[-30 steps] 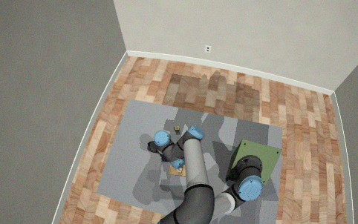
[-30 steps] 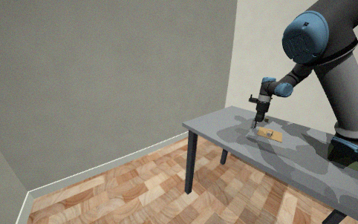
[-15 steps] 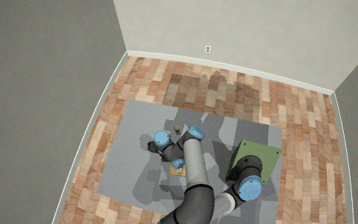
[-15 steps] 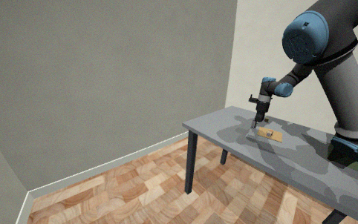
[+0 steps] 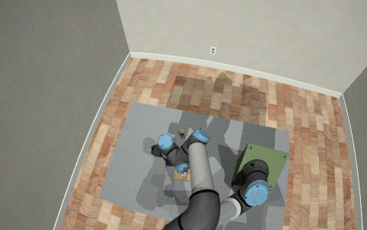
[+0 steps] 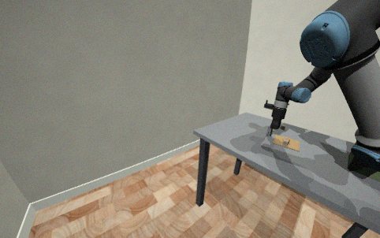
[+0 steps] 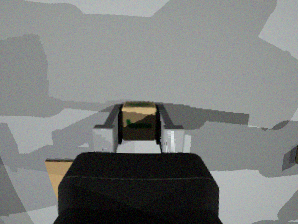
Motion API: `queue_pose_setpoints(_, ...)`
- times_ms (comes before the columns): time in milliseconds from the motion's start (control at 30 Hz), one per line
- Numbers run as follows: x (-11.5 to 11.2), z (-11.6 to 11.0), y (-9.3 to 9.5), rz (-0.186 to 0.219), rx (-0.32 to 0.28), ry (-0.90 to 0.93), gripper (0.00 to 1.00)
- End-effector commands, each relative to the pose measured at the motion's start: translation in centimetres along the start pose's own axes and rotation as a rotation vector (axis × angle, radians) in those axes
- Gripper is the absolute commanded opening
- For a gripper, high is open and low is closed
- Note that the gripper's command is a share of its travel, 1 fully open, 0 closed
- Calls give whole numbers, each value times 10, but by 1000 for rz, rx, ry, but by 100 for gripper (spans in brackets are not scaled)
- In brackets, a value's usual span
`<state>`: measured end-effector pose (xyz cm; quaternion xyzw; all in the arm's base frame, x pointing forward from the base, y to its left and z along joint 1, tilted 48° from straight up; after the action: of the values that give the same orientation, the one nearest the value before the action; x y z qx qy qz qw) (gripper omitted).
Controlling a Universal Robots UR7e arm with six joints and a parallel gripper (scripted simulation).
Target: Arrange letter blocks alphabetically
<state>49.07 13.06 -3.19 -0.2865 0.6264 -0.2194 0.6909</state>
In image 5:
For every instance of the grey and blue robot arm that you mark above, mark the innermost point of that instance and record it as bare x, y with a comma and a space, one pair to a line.
205, 211

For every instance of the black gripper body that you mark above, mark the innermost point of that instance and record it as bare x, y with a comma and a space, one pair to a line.
156, 152

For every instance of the tan flat mat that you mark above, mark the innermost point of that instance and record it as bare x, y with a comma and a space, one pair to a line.
177, 176

